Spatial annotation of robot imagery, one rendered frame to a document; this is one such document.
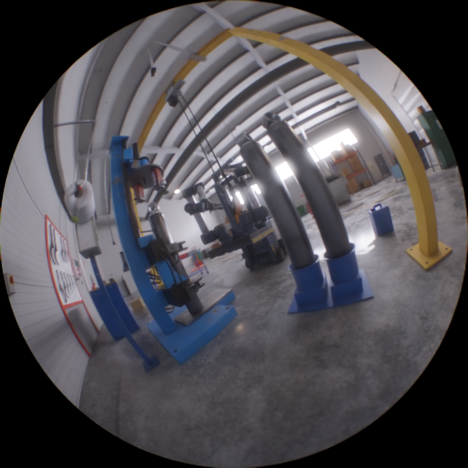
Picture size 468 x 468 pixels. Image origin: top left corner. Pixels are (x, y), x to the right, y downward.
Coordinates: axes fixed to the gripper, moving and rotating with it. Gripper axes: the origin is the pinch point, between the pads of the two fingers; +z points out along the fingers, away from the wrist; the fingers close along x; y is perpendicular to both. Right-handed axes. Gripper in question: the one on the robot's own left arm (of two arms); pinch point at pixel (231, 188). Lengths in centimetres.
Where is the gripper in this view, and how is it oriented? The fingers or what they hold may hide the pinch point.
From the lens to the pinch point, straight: 155.0
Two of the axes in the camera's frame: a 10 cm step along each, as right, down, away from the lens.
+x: -0.9, 0.7, 9.9
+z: -9.1, 4.0, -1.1
